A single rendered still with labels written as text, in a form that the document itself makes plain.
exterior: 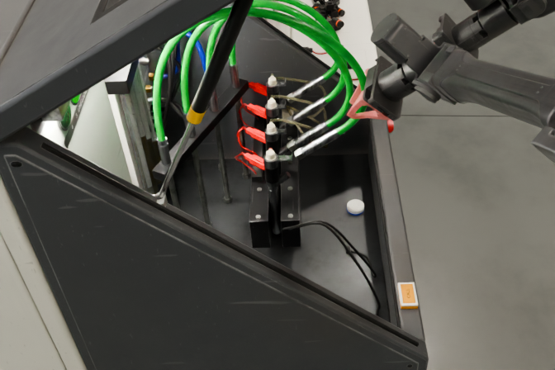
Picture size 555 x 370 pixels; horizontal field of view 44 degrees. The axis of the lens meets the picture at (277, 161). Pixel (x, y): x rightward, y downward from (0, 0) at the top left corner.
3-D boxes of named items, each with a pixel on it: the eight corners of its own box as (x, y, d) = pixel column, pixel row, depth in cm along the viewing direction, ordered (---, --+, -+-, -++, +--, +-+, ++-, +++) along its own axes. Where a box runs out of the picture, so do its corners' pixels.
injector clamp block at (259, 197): (301, 268, 145) (299, 219, 135) (254, 270, 146) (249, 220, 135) (299, 161, 170) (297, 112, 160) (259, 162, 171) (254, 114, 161)
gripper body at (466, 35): (437, 16, 127) (470, -6, 122) (471, 54, 130) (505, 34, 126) (433, 35, 122) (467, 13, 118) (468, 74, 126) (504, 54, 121)
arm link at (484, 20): (524, 26, 117) (526, 10, 121) (500, -5, 115) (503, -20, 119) (490, 46, 121) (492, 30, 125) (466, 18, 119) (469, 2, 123)
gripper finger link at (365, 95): (333, 116, 121) (370, 93, 114) (339, 86, 125) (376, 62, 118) (361, 135, 123) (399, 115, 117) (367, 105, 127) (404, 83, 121)
